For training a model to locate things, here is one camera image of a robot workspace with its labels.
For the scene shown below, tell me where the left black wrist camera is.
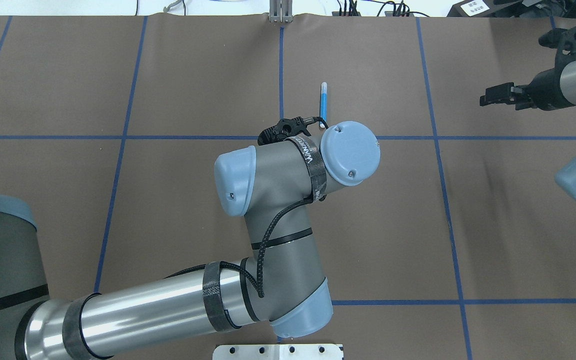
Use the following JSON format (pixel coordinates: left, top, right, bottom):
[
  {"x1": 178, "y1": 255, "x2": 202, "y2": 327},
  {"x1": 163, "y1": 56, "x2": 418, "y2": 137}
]
[{"x1": 257, "y1": 116, "x2": 329, "y2": 146}]

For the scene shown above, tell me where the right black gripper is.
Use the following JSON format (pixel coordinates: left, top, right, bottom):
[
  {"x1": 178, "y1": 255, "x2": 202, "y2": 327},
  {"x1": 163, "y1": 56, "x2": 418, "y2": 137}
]
[{"x1": 478, "y1": 68, "x2": 569, "y2": 111}]

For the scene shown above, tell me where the blue marker pen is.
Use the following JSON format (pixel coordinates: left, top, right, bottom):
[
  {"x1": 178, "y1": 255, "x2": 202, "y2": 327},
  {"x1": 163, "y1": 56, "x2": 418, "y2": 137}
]
[{"x1": 319, "y1": 81, "x2": 329, "y2": 129}]

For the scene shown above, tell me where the aluminium frame post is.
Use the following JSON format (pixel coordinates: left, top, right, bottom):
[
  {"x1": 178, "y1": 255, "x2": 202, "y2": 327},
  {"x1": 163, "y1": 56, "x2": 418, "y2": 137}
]
[{"x1": 268, "y1": 0, "x2": 294, "y2": 24}]

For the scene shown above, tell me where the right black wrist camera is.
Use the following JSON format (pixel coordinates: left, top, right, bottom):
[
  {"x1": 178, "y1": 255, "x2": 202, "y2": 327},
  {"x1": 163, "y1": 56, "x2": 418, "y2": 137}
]
[{"x1": 538, "y1": 26, "x2": 576, "y2": 68}]

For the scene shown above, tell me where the white pedestal column base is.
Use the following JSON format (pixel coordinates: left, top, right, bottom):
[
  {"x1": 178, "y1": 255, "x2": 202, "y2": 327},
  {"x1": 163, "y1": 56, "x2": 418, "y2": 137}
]
[{"x1": 212, "y1": 343, "x2": 345, "y2": 360}]

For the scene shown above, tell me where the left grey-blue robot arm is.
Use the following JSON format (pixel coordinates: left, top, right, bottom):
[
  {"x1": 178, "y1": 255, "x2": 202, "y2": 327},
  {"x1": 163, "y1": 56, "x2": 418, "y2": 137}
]
[{"x1": 0, "y1": 121, "x2": 381, "y2": 360}]

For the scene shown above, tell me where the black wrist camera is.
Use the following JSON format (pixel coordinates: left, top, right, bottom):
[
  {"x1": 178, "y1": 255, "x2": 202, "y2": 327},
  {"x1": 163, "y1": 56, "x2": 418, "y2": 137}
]
[
  {"x1": 538, "y1": 26, "x2": 576, "y2": 68},
  {"x1": 257, "y1": 116, "x2": 329, "y2": 146}
]

